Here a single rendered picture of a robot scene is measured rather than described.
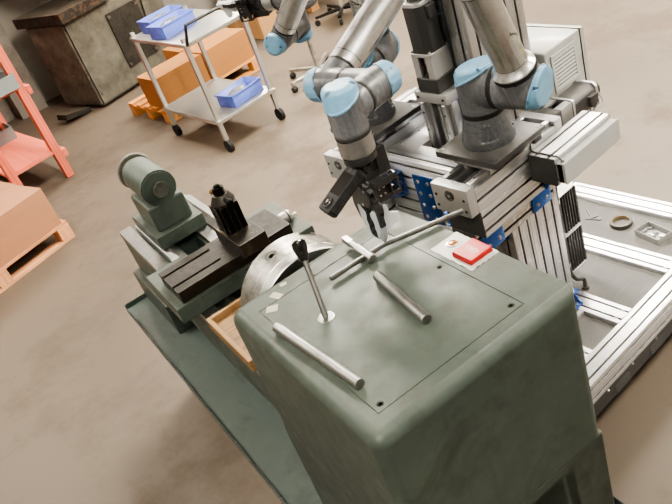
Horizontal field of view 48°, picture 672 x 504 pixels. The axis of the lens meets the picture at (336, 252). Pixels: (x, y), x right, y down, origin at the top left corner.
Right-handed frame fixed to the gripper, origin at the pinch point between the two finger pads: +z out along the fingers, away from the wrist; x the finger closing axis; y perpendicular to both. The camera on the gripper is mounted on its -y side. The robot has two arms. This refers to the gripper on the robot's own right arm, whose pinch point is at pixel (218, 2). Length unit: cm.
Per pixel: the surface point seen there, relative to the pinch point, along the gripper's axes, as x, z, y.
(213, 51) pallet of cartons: 268, 276, 159
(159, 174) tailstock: -46, 22, 39
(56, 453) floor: -118, 108, 143
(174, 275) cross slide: -85, -6, 50
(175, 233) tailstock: -55, 23, 61
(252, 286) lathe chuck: -108, -66, 25
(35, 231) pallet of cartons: 22, 262, 141
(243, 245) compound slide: -73, -29, 47
